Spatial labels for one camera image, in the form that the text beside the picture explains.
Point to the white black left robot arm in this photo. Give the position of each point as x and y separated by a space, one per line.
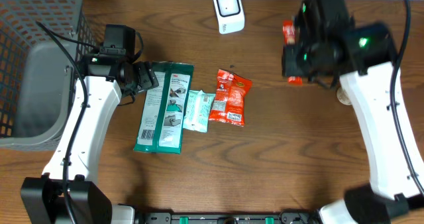
67 190

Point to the light blue tissue pack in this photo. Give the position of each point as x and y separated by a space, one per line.
197 111

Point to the red snack bag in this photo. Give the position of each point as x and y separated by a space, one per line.
289 38
228 105

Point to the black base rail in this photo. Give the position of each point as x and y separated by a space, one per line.
289 217

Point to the green capped white jar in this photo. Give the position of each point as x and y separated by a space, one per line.
343 97

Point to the green white package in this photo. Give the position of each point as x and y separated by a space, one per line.
161 125

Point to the grey plastic mesh basket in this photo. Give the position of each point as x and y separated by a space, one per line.
37 79

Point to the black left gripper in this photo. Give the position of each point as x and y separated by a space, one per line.
146 71

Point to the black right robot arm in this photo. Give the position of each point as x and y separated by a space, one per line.
365 63

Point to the white barcode scanner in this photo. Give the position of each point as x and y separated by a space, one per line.
230 15

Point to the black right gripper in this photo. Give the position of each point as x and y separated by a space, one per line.
328 73

